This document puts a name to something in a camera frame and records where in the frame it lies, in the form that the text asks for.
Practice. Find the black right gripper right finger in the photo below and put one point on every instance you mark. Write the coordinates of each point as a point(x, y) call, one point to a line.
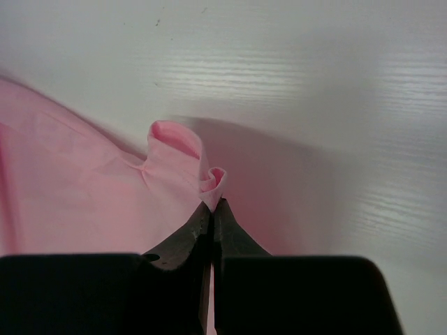
point(258, 293)

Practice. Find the pink t shirt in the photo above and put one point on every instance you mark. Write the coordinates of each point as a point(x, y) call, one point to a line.
point(67, 189)

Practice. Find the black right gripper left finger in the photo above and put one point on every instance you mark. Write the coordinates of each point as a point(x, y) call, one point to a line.
point(163, 291)

